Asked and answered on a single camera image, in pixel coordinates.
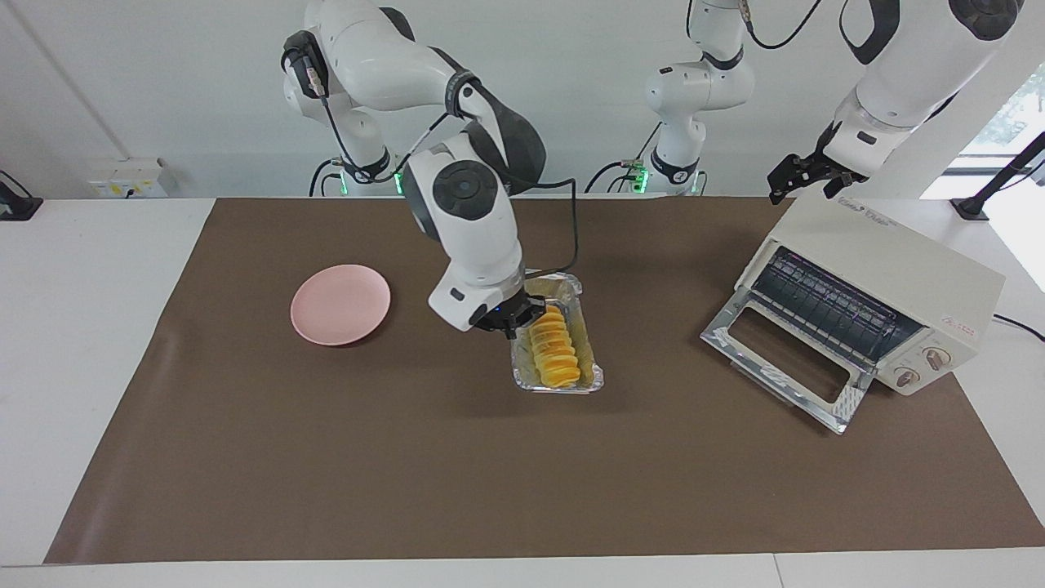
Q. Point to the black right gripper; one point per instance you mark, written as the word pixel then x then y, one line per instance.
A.
pixel 510 312

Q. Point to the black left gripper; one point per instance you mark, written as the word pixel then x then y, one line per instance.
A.
pixel 824 167

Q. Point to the yellow sliced bread loaf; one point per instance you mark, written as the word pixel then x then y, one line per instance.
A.
pixel 555 351

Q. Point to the aluminium foil tray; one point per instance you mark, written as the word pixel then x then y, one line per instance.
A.
pixel 592 371

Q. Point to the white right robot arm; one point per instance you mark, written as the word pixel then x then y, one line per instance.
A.
pixel 473 237

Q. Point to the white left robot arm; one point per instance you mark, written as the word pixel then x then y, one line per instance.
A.
pixel 914 73

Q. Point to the cream toaster oven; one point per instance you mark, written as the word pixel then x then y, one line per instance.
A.
pixel 898 253

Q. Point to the glass oven door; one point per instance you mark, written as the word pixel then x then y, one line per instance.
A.
pixel 735 331

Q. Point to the large cream oven knob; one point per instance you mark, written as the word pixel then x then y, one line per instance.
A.
pixel 936 358

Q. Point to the small cream oven knob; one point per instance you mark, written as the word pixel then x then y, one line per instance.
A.
pixel 906 376

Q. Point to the brown table mat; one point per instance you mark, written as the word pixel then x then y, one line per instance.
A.
pixel 571 474

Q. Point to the black clamp stand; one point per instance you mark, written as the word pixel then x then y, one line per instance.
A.
pixel 970 208

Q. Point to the pink round plate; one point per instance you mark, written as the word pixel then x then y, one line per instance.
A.
pixel 339 306

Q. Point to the black table clamp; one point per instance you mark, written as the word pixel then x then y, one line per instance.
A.
pixel 16 208

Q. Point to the white wall socket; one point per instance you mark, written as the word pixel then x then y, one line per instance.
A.
pixel 122 180

